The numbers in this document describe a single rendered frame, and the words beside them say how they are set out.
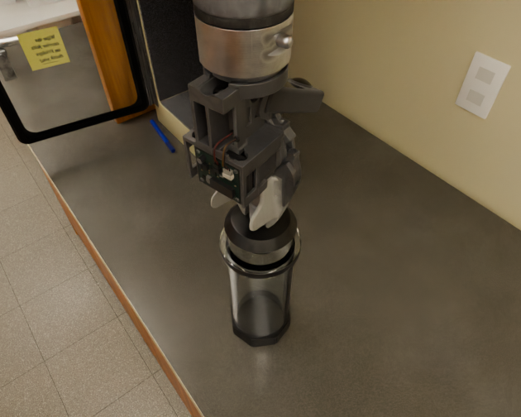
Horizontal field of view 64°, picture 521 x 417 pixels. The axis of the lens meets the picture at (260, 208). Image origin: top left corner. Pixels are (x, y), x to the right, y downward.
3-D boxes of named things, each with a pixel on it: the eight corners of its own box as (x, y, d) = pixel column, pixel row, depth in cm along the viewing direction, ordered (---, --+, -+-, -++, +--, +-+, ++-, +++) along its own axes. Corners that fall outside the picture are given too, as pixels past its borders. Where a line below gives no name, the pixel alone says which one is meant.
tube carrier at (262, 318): (304, 310, 72) (317, 232, 56) (266, 360, 66) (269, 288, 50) (254, 278, 76) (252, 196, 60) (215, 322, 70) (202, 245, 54)
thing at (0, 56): (17, 79, 83) (4, 52, 79) (6, 82, 83) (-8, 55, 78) (16, 74, 84) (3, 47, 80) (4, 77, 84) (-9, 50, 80)
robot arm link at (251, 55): (236, -19, 35) (320, 6, 32) (238, 35, 38) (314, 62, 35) (172, 11, 31) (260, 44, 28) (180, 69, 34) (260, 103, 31)
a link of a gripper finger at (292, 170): (259, 198, 47) (250, 132, 41) (268, 189, 48) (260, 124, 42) (293, 213, 45) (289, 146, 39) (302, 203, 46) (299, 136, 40)
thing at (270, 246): (309, 229, 55) (314, 194, 50) (268, 276, 50) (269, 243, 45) (254, 198, 59) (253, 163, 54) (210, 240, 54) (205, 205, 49)
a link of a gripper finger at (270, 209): (242, 250, 48) (230, 189, 42) (272, 218, 51) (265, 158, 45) (264, 261, 46) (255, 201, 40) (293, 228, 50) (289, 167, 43)
